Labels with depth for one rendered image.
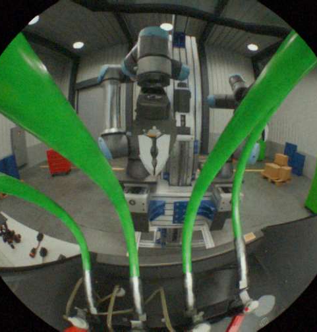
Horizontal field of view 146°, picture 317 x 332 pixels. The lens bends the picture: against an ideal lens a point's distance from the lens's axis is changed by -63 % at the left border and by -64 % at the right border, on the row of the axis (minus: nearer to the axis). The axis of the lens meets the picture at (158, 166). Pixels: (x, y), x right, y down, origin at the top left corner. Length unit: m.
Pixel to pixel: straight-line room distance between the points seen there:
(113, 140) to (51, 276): 0.58
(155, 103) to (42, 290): 0.34
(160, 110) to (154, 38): 0.20
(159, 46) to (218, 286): 0.70
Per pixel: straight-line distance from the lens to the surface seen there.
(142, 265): 0.42
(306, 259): 0.53
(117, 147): 0.63
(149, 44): 0.31
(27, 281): 0.24
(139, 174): 0.69
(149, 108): 0.17
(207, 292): 0.52
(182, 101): 0.76
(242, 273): 0.23
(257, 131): 0.17
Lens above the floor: 1.31
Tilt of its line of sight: 18 degrees down
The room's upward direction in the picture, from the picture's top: straight up
